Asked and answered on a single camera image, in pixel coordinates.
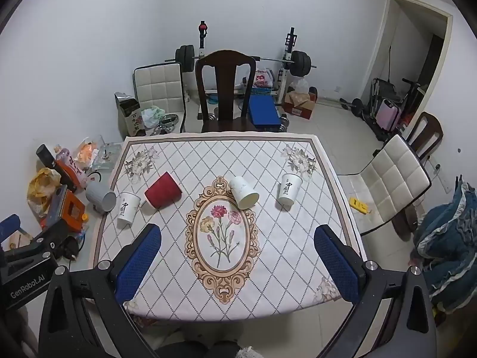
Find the doorway frame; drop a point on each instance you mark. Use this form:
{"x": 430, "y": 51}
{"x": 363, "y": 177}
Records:
{"x": 449, "y": 44}

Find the red cup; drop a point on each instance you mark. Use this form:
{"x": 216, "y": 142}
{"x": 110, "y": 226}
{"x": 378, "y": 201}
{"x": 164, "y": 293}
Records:
{"x": 162, "y": 191}

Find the white weight bench rack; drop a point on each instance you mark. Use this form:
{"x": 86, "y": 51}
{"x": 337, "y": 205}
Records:
{"x": 289, "y": 48}

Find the dark wooden chair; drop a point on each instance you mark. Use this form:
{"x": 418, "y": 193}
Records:
{"x": 426, "y": 134}
{"x": 225, "y": 82}

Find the green and white plastic bag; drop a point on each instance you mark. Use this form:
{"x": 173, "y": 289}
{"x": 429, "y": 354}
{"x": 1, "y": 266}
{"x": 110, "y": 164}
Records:
{"x": 152, "y": 116}

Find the floral printed tablecloth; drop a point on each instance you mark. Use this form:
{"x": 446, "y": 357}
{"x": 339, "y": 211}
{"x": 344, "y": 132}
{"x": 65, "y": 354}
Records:
{"x": 223, "y": 268}

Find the blue clothing pile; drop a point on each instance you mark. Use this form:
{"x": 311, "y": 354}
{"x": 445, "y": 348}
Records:
{"x": 447, "y": 238}

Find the barbell with black plates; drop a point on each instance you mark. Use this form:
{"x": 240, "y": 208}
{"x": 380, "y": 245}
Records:
{"x": 300, "y": 63}

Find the red printed box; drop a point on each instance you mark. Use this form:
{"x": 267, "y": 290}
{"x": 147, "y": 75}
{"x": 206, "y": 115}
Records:
{"x": 72, "y": 167}

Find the red and white plastic bag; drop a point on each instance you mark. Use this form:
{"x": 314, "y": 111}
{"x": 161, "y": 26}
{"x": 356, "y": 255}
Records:
{"x": 262, "y": 78}

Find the clear plastic bag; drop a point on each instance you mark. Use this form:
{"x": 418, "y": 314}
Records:
{"x": 300, "y": 85}

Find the black power plug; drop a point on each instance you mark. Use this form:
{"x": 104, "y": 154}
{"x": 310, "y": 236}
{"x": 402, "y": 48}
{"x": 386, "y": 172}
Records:
{"x": 70, "y": 248}

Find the white padded chair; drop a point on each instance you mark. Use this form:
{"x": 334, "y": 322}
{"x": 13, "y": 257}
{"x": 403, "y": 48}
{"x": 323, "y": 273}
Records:
{"x": 158, "y": 85}
{"x": 391, "y": 179}

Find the orange snack bag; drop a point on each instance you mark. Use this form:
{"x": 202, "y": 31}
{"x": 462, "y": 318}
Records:
{"x": 87, "y": 151}

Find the blue bench pad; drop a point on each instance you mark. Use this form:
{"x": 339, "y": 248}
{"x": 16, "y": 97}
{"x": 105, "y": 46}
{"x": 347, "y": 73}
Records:
{"x": 264, "y": 110}

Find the brown cardboard box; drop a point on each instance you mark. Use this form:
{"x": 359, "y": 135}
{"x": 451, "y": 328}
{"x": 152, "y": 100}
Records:
{"x": 300, "y": 104}

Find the pink suitcase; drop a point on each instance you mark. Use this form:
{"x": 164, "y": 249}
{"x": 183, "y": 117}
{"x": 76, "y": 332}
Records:
{"x": 387, "y": 115}

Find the brown printed paper bag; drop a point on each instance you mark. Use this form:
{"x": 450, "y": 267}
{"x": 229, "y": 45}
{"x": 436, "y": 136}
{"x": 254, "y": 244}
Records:
{"x": 128, "y": 115}

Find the orange and black appliance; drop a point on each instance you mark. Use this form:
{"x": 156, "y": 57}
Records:
{"x": 69, "y": 207}

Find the small black barbell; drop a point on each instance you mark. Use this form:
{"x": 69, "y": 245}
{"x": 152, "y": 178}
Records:
{"x": 356, "y": 103}

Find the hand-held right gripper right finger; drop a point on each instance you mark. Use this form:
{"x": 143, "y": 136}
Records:
{"x": 337, "y": 264}

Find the clear glass tray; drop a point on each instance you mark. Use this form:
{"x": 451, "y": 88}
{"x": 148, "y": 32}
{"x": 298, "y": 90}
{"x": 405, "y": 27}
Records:
{"x": 106, "y": 156}

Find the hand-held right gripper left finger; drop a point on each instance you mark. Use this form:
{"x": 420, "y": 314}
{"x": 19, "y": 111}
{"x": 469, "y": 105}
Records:
{"x": 139, "y": 261}

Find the plain white cup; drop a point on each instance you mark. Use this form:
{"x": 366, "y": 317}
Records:
{"x": 243, "y": 192}

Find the grey cup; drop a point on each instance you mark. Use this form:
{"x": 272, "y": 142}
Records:
{"x": 98, "y": 195}

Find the yellow tool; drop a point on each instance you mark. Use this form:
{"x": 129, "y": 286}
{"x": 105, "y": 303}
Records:
{"x": 359, "y": 205}

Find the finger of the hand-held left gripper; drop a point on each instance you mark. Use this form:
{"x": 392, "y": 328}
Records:
{"x": 46, "y": 244}
{"x": 8, "y": 225}

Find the yellow plastic bag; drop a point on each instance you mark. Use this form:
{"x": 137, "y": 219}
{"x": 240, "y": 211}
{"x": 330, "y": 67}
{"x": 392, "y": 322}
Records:
{"x": 39, "y": 186}

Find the white printed paper cup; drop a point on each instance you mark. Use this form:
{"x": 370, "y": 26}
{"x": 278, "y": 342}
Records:
{"x": 126, "y": 210}
{"x": 289, "y": 191}

